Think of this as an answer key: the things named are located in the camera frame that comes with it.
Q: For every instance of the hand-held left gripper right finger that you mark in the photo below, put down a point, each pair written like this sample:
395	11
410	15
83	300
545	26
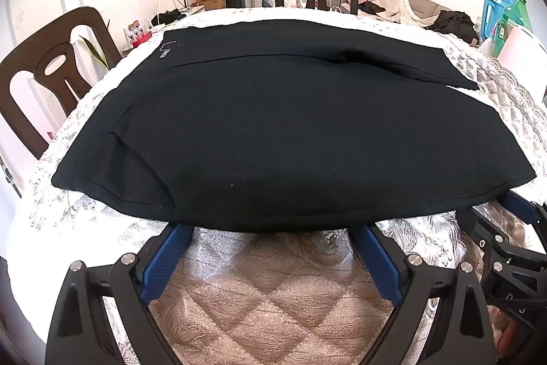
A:
378	262

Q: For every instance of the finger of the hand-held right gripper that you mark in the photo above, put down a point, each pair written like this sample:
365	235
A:
495	254
519	206

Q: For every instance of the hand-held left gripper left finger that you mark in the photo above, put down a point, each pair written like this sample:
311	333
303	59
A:
164	262

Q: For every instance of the black pants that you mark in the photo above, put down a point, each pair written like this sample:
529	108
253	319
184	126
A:
277	125

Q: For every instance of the person's right hand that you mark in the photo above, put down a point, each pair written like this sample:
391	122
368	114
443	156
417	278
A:
510	341

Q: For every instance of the white quilted tablecloth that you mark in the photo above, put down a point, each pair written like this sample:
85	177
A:
282	296

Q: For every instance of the black jacket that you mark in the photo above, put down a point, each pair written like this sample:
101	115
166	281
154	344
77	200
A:
455	25

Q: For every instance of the green plastic bottle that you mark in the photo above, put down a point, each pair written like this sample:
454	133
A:
519	12

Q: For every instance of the blue plastic container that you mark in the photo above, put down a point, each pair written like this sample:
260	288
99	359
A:
491	12

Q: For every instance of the green potted plant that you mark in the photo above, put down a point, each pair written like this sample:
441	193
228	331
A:
96	50

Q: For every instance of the red box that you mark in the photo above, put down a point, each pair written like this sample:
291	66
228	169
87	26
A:
141	40

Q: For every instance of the sofa with white cover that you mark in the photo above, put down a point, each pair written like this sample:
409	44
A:
414	6

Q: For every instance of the black clothes on cabinet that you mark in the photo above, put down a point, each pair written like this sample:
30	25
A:
171	16

